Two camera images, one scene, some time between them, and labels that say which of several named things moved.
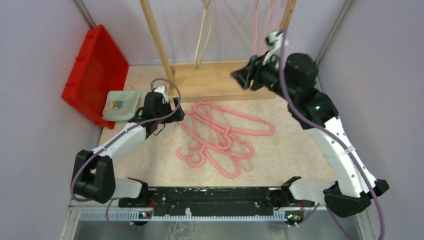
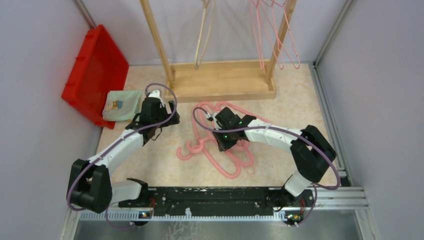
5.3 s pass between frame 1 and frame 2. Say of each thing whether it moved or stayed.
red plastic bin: stayed
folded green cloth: stayed
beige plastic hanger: stayed
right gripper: moved
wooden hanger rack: stayed
